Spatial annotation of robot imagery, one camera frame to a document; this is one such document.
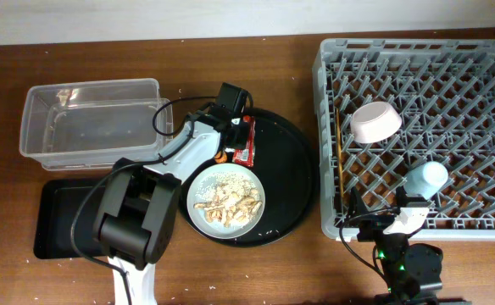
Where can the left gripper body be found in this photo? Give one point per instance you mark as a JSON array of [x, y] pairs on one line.
[[242, 135]]

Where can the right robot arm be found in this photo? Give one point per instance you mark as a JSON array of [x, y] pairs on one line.
[[412, 272]]

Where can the clear plastic bin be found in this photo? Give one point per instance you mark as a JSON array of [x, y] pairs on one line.
[[91, 125]]

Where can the red snack wrapper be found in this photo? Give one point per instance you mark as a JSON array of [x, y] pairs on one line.
[[246, 156]]

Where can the grey plate with leftovers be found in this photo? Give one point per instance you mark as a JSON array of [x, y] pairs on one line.
[[225, 201]]

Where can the orange carrot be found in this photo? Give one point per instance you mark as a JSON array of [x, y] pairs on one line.
[[220, 157]]

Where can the grey dishwasher rack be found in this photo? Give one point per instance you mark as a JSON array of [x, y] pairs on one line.
[[444, 92]]

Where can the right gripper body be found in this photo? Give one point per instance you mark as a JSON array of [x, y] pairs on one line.
[[371, 233]]

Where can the round black serving tray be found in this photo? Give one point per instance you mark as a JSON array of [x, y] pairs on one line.
[[288, 168]]

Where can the pink white bowl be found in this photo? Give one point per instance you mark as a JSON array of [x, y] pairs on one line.
[[374, 122]]

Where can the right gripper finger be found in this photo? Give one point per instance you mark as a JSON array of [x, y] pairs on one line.
[[402, 199], [356, 206]]

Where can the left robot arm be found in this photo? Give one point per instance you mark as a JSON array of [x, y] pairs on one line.
[[136, 215]]

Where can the black rectangular tray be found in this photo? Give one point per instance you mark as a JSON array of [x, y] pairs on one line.
[[60, 200]]

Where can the blue plastic cup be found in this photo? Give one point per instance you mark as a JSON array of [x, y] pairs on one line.
[[426, 180]]

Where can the wooden chopstick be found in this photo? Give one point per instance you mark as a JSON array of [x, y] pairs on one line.
[[339, 154]]

